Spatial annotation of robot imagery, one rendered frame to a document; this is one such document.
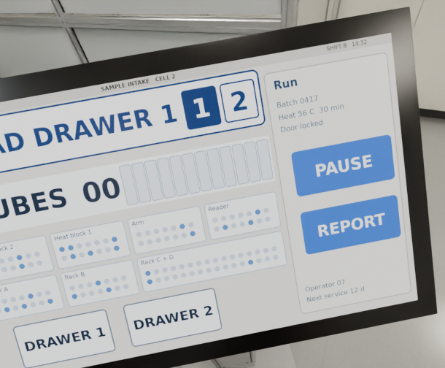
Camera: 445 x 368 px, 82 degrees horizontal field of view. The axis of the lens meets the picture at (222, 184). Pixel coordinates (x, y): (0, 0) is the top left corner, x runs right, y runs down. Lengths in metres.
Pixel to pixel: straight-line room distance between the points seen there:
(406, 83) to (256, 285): 0.24
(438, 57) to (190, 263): 2.21
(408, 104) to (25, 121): 0.36
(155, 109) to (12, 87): 0.13
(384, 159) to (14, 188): 0.35
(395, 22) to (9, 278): 0.44
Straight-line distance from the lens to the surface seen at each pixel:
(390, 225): 0.31
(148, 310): 0.30
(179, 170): 0.25
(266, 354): 1.26
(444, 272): 1.65
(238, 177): 0.25
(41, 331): 0.34
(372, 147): 0.29
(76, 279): 0.30
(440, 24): 2.27
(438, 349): 1.48
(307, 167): 0.26
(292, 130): 0.26
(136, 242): 0.27
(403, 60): 0.32
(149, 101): 0.26
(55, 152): 0.28
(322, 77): 0.27
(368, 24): 0.31
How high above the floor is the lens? 1.28
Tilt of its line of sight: 47 degrees down
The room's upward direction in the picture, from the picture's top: 9 degrees counter-clockwise
